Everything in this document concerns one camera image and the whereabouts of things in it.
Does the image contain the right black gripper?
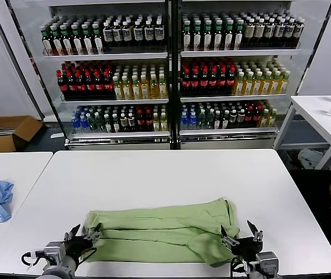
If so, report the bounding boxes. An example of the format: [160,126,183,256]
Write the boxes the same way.
[219,219,265,257]

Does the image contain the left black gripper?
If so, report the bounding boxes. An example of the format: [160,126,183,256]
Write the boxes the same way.
[63,222,102,259]

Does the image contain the light green polo shirt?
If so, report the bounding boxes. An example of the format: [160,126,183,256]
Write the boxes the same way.
[82,197,241,268]

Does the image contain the person black trousers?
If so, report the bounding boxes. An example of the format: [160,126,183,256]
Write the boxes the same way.
[287,167,331,262]

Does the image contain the grey-blue cloth bundle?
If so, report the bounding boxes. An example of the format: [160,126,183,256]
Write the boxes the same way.
[297,148,331,169]

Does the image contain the cola bottle red cap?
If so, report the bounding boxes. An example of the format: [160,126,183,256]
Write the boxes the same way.
[75,70,86,94]
[56,69,68,94]
[218,67,228,91]
[199,68,209,91]
[144,110,153,131]
[245,106,254,128]
[181,69,191,91]
[253,106,262,128]
[94,70,104,94]
[103,70,114,94]
[226,67,237,91]
[84,70,95,94]
[66,70,77,94]
[136,110,145,132]
[190,69,200,91]
[208,68,219,91]

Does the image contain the white side table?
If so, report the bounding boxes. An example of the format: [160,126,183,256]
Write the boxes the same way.
[272,94,331,169]

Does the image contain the white beverage display cabinet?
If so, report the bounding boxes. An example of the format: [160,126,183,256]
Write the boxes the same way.
[174,0,305,151]
[41,0,175,151]

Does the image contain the dark tea bottle green cap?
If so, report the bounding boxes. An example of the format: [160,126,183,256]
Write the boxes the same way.
[51,25,63,55]
[72,24,83,55]
[223,19,234,50]
[61,24,73,55]
[213,20,225,51]
[233,19,245,50]
[82,23,94,55]
[202,20,214,51]
[92,23,104,54]
[41,25,53,55]
[181,20,193,51]
[192,20,203,51]

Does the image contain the dark bottle blue-white label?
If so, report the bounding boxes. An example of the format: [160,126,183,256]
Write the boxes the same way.
[102,21,114,52]
[154,19,165,52]
[122,20,133,52]
[112,21,123,52]
[265,18,276,48]
[144,19,155,52]
[133,20,144,52]
[294,19,305,47]
[284,18,296,48]
[275,18,286,48]

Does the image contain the dark bottle beige label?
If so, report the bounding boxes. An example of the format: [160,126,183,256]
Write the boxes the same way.
[254,17,266,48]
[244,17,255,49]

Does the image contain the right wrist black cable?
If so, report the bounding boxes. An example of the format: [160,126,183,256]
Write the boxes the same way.
[229,255,252,279]

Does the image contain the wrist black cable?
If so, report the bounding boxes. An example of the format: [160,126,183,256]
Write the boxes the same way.
[21,251,47,267]
[229,255,252,279]

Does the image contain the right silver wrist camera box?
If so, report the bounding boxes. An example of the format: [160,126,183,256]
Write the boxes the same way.
[255,251,279,270]

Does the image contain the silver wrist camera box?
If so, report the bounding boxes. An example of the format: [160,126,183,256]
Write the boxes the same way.
[43,241,66,264]
[255,251,279,270]

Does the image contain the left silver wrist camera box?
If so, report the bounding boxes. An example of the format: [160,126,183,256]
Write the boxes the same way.
[43,241,66,264]

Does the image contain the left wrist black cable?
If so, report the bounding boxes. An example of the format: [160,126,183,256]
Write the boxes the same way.
[21,251,47,267]

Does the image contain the glass cabinet door black frame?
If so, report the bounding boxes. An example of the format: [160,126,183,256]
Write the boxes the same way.
[0,0,69,140]
[296,0,331,96]

